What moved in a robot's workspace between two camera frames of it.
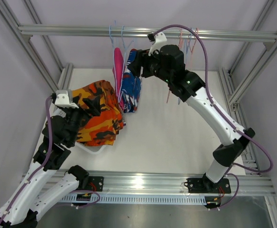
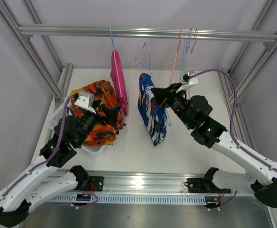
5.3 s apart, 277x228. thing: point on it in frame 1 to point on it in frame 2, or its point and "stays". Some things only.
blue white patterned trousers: x=132 y=86 to x=155 y=118
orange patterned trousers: x=101 y=130 stays
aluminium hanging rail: x=269 y=37 stays
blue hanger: x=124 y=48 to x=150 y=68
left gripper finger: x=94 y=105 to x=111 y=114
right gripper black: x=142 y=59 to x=161 y=94
